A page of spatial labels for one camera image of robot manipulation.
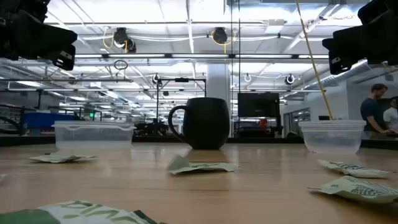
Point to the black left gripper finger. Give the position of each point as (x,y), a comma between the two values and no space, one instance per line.
(46,32)
(64,57)

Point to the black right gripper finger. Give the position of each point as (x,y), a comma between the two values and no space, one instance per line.
(359,42)
(337,59)

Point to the small black monitor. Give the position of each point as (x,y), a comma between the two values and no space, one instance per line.
(324,118)

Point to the person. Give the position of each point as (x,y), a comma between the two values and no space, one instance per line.
(371,110)
(392,116)

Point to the blue storage bin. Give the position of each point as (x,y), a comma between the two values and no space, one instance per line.
(46,120)

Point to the round clear plastic bin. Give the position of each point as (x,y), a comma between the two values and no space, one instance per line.
(332,137)

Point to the rectangular clear plastic bin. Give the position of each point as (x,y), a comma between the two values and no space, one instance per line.
(93,135)

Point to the black monitor screen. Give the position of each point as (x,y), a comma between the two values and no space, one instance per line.
(258,105)

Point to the thin black vertical pole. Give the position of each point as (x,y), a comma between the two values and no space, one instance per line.
(231,46)
(239,46)

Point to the black monitor cart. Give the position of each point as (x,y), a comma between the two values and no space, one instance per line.
(258,127)

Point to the white building column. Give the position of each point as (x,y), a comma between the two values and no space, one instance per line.
(217,81)

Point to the long ceiling light bar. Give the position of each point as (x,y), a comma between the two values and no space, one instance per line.
(199,56)

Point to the black ceramic mug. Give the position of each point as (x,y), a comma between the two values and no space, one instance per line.
(206,123)

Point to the silver ceiling air duct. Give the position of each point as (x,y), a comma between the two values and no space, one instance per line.
(339,76)

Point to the black table edge rail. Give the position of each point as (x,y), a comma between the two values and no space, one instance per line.
(255,140)

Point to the black metal frame rig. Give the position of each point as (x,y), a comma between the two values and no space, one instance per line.
(182,80)

